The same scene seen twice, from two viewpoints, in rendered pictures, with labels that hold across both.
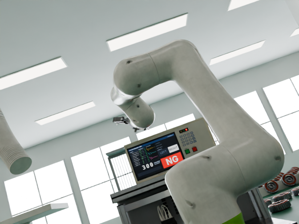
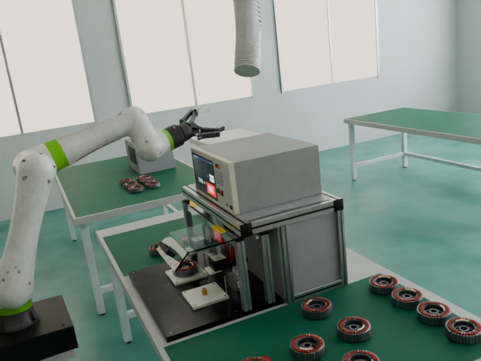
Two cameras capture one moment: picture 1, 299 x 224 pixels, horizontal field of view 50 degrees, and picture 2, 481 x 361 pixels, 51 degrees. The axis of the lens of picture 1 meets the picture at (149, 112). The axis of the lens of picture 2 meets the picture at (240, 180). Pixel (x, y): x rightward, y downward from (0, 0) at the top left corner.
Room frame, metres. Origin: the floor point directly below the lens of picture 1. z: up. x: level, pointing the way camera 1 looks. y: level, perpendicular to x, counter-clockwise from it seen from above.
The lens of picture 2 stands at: (1.05, -1.95, 1.73)
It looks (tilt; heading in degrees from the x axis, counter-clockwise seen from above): 15 degrees down; 70
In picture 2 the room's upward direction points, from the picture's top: 7 degrees counter-clockwise
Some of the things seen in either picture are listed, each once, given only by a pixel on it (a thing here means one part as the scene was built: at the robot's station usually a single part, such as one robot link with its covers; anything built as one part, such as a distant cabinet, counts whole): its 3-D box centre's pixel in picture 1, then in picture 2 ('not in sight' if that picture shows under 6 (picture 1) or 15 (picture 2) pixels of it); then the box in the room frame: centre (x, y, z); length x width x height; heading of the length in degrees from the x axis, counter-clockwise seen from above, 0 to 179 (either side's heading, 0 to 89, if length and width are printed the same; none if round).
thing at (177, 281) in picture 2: not in sight; (186, 273); (1.47, 0.09, 0.78); 0.15 x 0.15 x 0.01; 3
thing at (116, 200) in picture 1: (176, 177); (254, 196); (1.80, -0.01, 1.09); 0.68 x 0.44 x 0.05; 93
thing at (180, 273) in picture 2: not in sight; (185, 268); (1.47, 0.09, 0.80); 0.11 x 0.11 x 0.04
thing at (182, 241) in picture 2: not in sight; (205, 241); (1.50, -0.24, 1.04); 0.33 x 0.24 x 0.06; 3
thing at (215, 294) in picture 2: not in sight; (205, 295); (1.49, -0.15, 0.78); 0.15 x 0.15 x 0.01; 3
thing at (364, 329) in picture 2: not in sight; (353, 329); (1.86, -0.65, 0.77); 0.11 x 0.11 x 0.04
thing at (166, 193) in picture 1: (183, 187); (209, 223); (1.58, -0.02, 1.03); 0.62 x 0.01 x 0.03; 93
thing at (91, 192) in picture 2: not in sight; (134, 216); (1.56, 2.35, 0.38); 1.85 x 1.10 x 0.75; 93
